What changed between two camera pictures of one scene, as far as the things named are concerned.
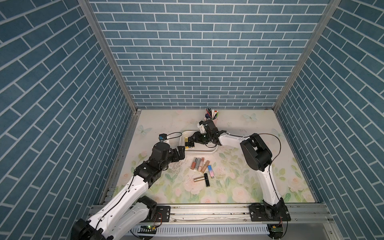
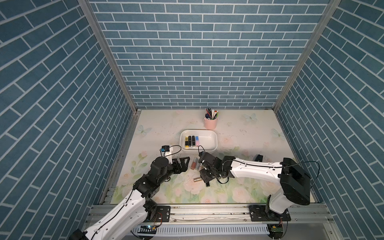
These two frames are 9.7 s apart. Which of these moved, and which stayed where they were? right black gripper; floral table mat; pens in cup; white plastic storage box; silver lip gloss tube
Moved: right black gripper
Stayed: floral table mat; pens in cup; white plastic storage box; silver lip gloss tube
